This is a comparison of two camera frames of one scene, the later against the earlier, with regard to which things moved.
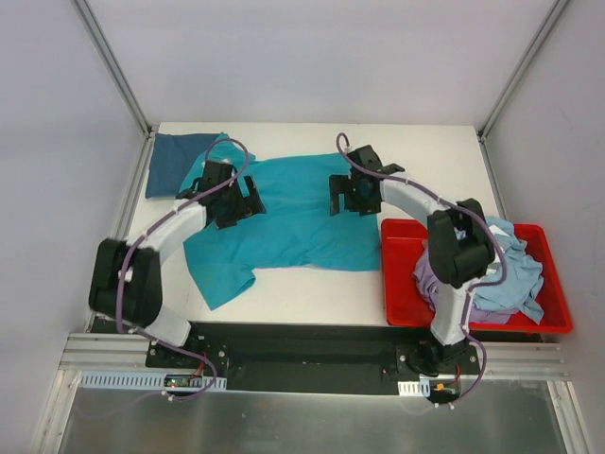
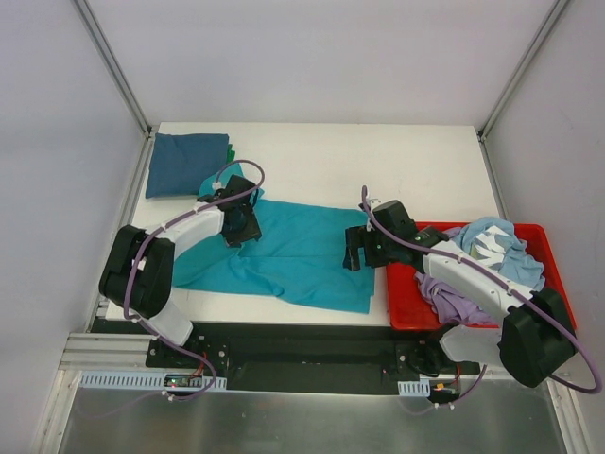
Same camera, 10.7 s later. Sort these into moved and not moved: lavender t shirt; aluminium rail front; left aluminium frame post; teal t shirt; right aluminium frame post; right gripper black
Moved: right gripper black; teal t shirt
Not moved: aluminium rail front; right aluminium frame post; lavender t shirt; left aluminium frame post
